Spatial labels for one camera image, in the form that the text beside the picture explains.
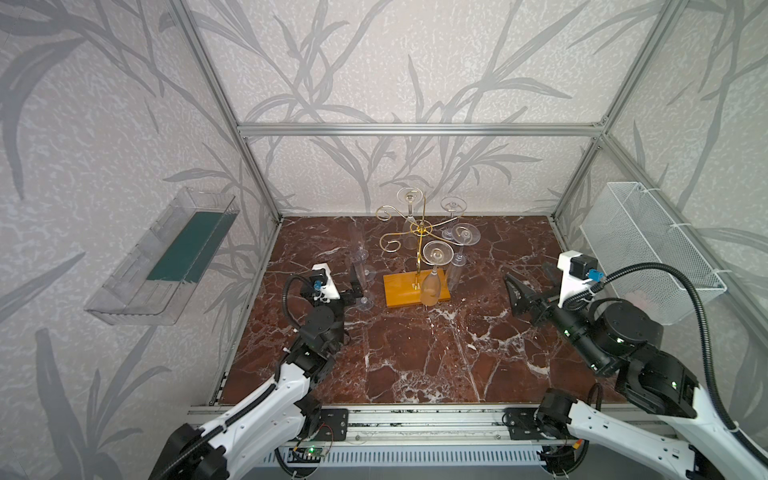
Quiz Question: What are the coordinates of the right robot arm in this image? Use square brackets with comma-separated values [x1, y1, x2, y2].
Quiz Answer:
[504, 252, 767, 479]

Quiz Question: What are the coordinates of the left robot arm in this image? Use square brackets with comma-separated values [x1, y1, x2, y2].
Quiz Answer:
[150, 264, 364, 479]

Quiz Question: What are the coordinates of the yellow wooden rack base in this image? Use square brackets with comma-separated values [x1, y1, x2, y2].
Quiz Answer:
[383, 269, 431, 308]

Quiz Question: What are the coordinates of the front amber wine glass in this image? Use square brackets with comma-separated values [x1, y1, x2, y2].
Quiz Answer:
[420, 240, 454, 307]

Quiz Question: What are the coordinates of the green circuit board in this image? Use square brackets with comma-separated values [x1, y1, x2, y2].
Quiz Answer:
[289, 445, 330, 464]

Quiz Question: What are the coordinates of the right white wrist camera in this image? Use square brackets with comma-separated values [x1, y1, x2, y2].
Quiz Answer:
[557, 250, 605, 309]

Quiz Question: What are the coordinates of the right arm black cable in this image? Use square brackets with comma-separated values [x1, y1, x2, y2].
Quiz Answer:
[566, 262, 768, 451]

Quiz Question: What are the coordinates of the white wire mesh basket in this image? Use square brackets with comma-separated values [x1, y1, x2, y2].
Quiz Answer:
[580, 182, 727, 325]

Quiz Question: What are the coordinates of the gold wire glass rack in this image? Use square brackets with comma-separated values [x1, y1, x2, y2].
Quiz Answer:
[375, 191, 464, 300]

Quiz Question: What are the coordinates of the aluminium frame crossbar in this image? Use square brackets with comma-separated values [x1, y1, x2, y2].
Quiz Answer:
[237, 123, 602, 138]

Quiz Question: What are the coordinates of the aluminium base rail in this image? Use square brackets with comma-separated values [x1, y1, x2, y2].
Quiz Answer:
[185, 403, 679, 468]

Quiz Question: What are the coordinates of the clear plastic wall bin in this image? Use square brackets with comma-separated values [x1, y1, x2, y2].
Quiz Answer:
[85, 187, 240, 326]

